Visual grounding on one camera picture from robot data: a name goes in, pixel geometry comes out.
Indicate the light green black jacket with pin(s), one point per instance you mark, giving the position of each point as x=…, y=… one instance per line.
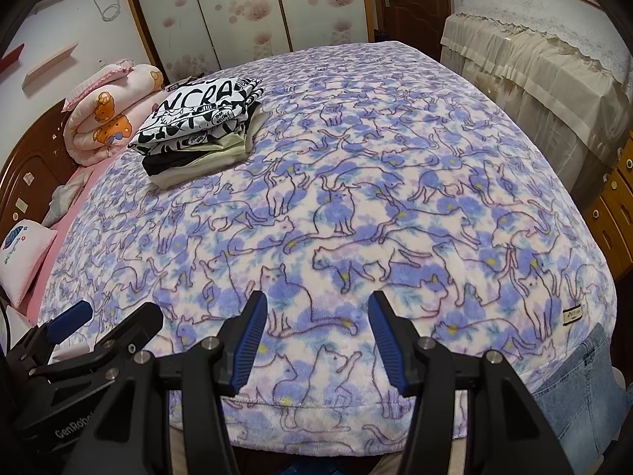
x=220, y=157

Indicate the person's blue jeans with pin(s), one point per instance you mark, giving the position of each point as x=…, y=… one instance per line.
x=578, y=396

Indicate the pink wall shelf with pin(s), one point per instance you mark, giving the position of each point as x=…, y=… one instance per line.
x=49, y=67

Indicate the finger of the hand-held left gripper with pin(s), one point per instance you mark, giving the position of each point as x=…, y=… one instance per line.
x=71, y=320
x=131, y=329

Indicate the pink bed sheet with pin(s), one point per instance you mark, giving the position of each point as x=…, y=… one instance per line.
x=67, y=238

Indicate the beige folded garment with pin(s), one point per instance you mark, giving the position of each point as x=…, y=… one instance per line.
x=183, y=180

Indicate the wooden drawer cabinet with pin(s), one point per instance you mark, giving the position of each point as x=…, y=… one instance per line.
x=613, y=217

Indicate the grey crumpled cloth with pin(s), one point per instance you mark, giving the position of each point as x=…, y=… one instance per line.
x=64, y=203

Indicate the purple cat print blanket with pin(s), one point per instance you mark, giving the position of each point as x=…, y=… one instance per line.
x=395, y=158

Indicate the white black graffiti print jacket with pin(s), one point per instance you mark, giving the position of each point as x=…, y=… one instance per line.
x=198, y=104

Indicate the brown wooden door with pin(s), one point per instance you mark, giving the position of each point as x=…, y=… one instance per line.
x=415, y=10

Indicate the pink fish print pillow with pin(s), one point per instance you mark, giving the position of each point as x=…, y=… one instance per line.
x=24, y=262

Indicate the floral sliding door wardrobe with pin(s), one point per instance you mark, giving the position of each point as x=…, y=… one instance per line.
x=237, y=10

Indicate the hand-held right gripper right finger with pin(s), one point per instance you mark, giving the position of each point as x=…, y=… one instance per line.
x=385, y=344

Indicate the red wall shelf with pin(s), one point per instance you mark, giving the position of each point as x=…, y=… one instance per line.
x=12, y=59

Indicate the pink bear print quilt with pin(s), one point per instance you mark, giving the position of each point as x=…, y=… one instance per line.
x=99, y=128

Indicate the wooden headboard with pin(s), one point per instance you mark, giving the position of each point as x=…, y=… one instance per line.
x=29, y=178

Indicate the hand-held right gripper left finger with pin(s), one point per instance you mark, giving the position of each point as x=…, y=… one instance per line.
x=252, y=339

